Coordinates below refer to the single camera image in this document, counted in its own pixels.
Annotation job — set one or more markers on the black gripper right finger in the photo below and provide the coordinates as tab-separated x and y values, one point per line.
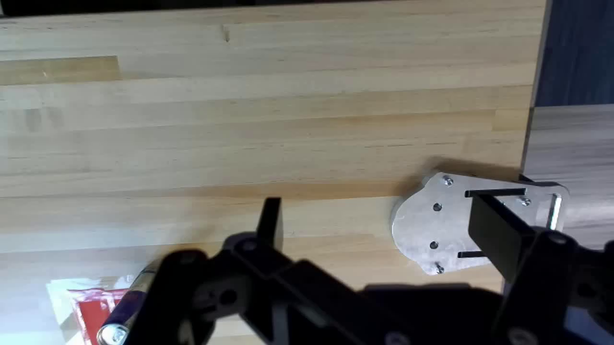
549	279

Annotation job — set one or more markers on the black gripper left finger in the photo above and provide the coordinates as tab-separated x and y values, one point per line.
192	293

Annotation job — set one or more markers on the flat metal plate with slots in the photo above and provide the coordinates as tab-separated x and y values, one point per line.
428	222

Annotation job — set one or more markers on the red and white paper sheet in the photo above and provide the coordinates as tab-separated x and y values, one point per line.
86	306

